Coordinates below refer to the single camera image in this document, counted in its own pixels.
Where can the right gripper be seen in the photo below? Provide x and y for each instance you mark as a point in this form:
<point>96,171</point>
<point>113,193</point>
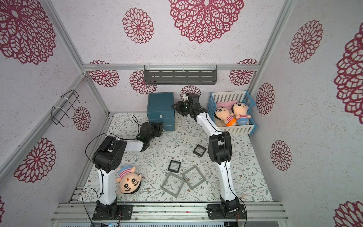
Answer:
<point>181,107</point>

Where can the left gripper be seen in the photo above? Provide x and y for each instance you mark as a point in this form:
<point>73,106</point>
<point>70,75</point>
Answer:
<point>159,126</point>

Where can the teal drawer cabinet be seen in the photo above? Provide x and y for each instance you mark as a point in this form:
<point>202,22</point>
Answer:
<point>159,110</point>

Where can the black brooch box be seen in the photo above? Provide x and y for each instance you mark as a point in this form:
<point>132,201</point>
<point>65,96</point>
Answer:
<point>174,166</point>
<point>199,150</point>

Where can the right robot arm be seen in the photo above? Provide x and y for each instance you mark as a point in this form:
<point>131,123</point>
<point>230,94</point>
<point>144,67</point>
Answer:
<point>219,149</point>

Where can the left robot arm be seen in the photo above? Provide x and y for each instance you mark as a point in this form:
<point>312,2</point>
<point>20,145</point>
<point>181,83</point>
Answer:
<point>109,155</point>

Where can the grey brooch box left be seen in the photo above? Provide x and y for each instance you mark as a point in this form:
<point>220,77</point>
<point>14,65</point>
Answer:
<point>172,184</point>

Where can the grey brooch box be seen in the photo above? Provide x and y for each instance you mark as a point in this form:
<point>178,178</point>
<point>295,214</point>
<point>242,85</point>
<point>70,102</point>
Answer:
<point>193,177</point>
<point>172,184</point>

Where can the grey brooch box right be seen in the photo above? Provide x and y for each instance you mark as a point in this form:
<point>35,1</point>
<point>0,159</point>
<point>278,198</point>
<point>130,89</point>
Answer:
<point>193,177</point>

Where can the blue white toy crib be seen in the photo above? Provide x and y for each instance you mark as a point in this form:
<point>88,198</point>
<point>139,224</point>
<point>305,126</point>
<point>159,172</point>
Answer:
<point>226,100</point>

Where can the plush doll orange pants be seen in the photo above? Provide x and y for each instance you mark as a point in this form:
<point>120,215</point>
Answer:
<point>223,114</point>

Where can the plush doll blue pants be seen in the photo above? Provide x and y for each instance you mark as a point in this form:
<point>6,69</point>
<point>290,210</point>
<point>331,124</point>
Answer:
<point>240,113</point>

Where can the large plush doll head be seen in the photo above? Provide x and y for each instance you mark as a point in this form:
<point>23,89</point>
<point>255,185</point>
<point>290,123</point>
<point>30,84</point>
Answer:
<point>129,181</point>

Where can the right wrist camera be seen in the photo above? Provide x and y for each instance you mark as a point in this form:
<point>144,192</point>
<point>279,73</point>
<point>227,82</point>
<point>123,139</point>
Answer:
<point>188,98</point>

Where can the grey wall shelf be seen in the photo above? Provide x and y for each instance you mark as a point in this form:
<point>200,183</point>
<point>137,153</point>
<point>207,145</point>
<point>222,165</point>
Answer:
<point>184,75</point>

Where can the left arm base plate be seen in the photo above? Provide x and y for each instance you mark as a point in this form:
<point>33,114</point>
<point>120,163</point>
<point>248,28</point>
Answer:
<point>112,212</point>

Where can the black wire rack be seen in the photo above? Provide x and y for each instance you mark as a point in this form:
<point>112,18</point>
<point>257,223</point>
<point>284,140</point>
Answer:
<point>59,112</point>

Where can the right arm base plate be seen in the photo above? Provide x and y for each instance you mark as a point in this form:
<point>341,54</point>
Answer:
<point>233,209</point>

